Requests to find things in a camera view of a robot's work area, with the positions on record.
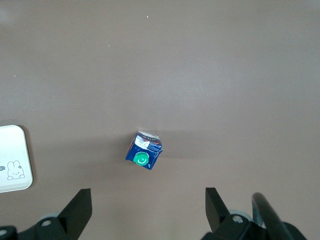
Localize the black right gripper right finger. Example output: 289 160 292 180
201 187 266 240

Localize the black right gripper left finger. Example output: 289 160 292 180
16 188 93 240

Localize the blue milk carton green cap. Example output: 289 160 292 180
125 129 164 171

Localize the cream rabbit print tray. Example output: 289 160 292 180
0 124 34 194

